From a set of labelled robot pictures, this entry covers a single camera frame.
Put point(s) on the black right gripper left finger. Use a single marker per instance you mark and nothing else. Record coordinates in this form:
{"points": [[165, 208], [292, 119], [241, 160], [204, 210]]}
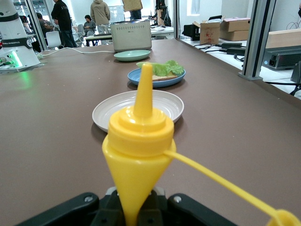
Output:
{"points": [[70, 209]]}

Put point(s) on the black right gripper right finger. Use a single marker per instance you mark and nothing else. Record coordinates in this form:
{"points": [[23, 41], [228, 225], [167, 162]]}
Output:
{"points": [[183, 209]]}

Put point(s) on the yellow mustard squeeze bottle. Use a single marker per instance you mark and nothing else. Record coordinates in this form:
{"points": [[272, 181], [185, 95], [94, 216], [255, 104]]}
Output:
{"points": [[138, 141]]}

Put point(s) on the brown bread slice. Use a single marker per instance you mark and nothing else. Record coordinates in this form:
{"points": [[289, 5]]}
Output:
{"points": [[164, 77]]}

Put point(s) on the green lettuce leaf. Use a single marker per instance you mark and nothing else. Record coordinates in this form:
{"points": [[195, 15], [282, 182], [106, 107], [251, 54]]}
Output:
{"points": [[171, 67]]}

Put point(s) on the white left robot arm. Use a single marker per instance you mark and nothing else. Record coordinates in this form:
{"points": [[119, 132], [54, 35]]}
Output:
{"points": [[16, 42]]}

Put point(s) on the beige plate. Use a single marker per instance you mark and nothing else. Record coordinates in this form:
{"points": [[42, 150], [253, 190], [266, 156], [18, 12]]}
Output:
{"points": [[113, 110]]}

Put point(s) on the blue plate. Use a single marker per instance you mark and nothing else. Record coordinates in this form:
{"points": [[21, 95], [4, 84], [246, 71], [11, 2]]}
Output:
{"points": [[164, 83]]}

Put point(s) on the green plate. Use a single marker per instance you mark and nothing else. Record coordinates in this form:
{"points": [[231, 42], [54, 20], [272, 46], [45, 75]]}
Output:
{"points": [[131, 55]]}

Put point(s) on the black power adapter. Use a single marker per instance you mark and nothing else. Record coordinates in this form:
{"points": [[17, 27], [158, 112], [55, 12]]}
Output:
{"points": [[231, 44], [236, 50]]}

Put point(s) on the white chair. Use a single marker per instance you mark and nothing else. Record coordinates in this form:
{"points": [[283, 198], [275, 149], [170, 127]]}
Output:
{"points": [[53, 38]]}

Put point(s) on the black crate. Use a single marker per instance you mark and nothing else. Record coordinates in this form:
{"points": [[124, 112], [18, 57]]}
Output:
{"points": [[191, 31]]}

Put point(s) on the open cardboard box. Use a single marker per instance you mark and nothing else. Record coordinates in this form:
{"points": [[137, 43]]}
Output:
{"points": [[209, 33]]}

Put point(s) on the white desk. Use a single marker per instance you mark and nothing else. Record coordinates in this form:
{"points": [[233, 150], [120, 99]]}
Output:
{"points": [[162, 31]]}

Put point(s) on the grey power supply box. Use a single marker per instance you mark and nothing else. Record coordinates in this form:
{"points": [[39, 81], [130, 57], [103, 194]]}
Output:
{"points": [[282, 58]]}

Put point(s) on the beige chrome toaster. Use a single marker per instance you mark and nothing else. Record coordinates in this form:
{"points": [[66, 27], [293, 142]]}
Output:
{"points": [[131, 35]]}

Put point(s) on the seated person in grey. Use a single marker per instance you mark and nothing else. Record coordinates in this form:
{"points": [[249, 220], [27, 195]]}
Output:
{"points": [[89, 24]]}

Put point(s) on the seated person in dark top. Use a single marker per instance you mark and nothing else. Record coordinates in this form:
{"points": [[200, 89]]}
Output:
{"points": [[43, 24]]}

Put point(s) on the closed cardboard box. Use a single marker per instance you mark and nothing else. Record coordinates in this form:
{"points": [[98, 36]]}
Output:
{"points": [[235, 28]]}

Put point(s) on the person in black jacket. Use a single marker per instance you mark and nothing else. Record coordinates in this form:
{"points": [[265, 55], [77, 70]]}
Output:
{"points": [[62, 18]]}

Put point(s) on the light wooden board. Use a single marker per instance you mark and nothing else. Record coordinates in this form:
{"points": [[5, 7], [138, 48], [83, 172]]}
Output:
{"points": [[284, 38]]}

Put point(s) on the person in beige hoodie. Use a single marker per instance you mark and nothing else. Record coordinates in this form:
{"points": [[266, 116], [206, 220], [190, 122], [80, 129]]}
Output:
{"points": [[100, 13]]}

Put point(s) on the person in tan jacket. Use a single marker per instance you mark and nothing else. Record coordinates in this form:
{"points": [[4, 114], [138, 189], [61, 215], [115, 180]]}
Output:
{"points": [[132, 5]]}

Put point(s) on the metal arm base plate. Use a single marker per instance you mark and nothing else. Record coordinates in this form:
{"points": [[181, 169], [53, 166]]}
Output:
{"points": [[26, 68]]}

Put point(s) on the black metal bracket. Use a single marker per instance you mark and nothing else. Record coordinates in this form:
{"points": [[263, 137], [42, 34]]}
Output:
{"points": [[296, 73]]}

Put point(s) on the aluminium frame profile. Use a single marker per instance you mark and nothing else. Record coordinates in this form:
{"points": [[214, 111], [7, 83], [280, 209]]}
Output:
{"points": [[256, 47]]}

